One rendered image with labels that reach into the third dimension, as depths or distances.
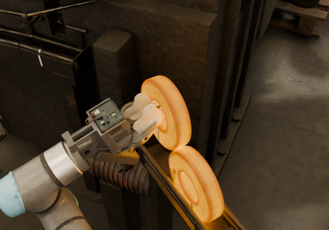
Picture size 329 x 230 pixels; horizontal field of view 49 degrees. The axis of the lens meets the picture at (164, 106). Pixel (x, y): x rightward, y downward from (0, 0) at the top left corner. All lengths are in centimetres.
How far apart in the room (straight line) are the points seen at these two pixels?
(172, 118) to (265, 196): 100
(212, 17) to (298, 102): 121
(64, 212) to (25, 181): 11
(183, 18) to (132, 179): 45
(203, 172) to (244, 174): 99
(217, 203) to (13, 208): 36
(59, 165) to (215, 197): 29
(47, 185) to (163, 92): 27
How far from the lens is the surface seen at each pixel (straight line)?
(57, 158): 68
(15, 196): 70
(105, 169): 105
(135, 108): 72
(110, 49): 94
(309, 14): 251
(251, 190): 162
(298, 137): 187
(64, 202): 77
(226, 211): 74
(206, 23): 90
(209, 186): 67
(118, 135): 68
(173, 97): 68
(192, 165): 68
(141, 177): 100
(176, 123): 68
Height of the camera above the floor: 135
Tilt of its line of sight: 45 degrees down
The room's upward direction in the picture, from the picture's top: straight up
